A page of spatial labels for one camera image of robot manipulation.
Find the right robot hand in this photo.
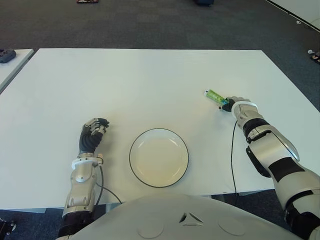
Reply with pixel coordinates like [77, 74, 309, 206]
[217, 95, 251, 114]

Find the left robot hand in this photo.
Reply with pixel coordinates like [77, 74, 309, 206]
[78, 117, 111, 155]

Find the green toothpaste tube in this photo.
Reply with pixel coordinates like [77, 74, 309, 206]
[202, 88, 230, 106]

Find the white plate with dark rim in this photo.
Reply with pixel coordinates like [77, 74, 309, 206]
[128, 127, 190, 189]

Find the white table leg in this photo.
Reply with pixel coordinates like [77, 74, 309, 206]
[104, 202, 124, 214]

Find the white side table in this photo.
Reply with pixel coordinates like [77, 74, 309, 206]
[0, 48, 36, 95]

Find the dark blue floor item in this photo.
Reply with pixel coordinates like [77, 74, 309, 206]
[194, 0, 216, 7]

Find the black wheeled base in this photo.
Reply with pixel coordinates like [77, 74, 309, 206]
[0, 215, 18, 236]

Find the dark blue controller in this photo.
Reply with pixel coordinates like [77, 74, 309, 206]
[0, 48, 17, 64]

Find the grey robot torso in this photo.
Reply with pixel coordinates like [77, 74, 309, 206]
[55, 193, 311, 240]

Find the white floor platform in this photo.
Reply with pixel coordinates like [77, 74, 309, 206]
[264, 0, 320, 25]

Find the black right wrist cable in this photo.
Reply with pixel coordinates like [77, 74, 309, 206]
[230, 119, 239, 195]

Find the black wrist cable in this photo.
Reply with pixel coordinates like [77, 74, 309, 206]
[92, 163, 124, 206]
[230, 119, 239, 195]

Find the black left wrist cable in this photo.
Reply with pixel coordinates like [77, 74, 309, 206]
[92, 163, 124, 206]

